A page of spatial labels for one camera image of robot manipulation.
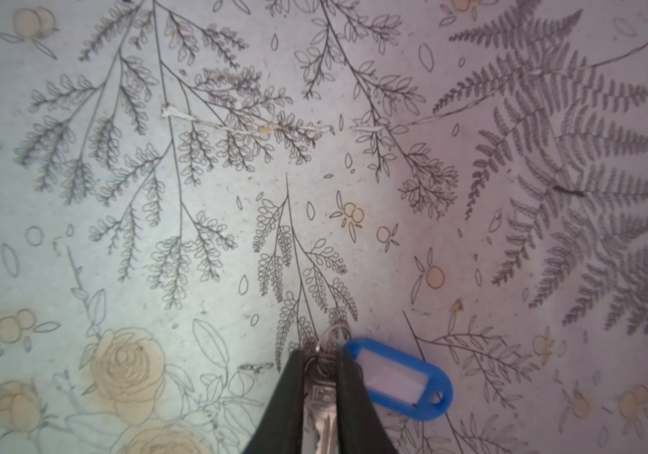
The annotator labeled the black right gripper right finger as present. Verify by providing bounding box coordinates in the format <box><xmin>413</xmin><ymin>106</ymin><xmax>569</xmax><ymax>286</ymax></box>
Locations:
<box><xmin>336</xmin><ymin>349</ymin><xmax>398</xmax><ymax>454</ymax></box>

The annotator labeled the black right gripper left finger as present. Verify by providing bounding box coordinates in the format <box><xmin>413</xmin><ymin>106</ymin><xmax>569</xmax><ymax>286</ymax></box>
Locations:
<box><xmin>243</xmin><ymin>350</ymin><xmax>306</xmax><ymax>454</ymax></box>

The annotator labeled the key with blue tag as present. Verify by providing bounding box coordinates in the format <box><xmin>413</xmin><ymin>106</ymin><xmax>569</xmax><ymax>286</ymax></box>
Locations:
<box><xmin>304</xmin><ymin>323</ymin><xmax>454</xmax><ymax>453</ymax></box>

